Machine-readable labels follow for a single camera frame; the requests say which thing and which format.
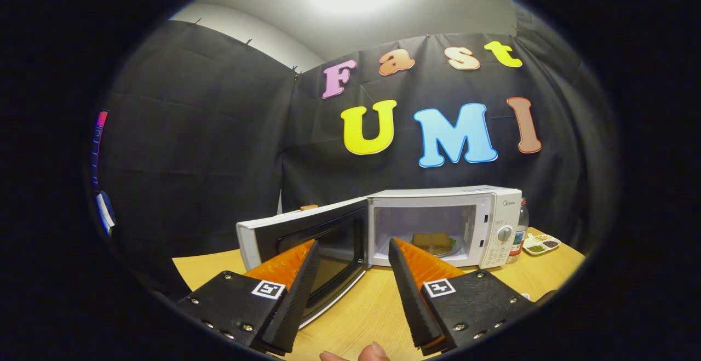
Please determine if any white divided seasoning dish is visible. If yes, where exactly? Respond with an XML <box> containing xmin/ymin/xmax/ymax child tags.
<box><xmin>523</xmin><ymin>233</ymin><xmax>562</xmax><ymax>256</ymax></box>

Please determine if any sandwich with green lettuce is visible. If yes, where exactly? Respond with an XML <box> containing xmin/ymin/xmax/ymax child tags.
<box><xmin>412</xmin><ymin>233</ymin><xmax>456</xmax><ymax>255</ymax></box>

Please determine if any white microwave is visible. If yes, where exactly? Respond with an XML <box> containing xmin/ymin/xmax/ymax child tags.
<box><xmin>235</xmin><ymin>186</ymin><xmax>524</xmax><ymax>330</ymax></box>

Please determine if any black backdrop cloth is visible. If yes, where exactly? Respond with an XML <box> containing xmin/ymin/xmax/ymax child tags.
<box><xmin>90</xmin><ymin>19</ymin><xmax>619</xmax><ymax>296</ymax></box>

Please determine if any clear plastic bottle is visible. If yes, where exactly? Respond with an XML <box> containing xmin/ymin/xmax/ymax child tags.
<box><xmin>507</xmin><ymin>198</ymin><xmax>530</xmax><ymax>265</ymax></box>

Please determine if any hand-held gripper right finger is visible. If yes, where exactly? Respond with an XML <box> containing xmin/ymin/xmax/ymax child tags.
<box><xmin>388</xmin><ymin>238</ymin><xmax>540</xmax><ymax>356</ymax></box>

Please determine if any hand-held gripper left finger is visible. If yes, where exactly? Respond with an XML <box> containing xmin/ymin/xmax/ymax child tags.
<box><xmin>175</xmin><ymin>239</ymin><xmax>321</xmax><ymax>356</ymax></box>

